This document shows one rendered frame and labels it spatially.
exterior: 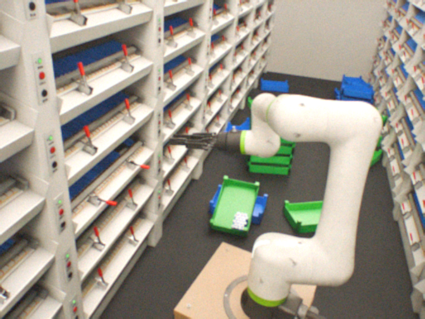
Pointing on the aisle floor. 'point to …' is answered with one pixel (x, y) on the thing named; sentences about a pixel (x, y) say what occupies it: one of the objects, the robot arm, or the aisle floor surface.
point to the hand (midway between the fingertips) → (179, 139)
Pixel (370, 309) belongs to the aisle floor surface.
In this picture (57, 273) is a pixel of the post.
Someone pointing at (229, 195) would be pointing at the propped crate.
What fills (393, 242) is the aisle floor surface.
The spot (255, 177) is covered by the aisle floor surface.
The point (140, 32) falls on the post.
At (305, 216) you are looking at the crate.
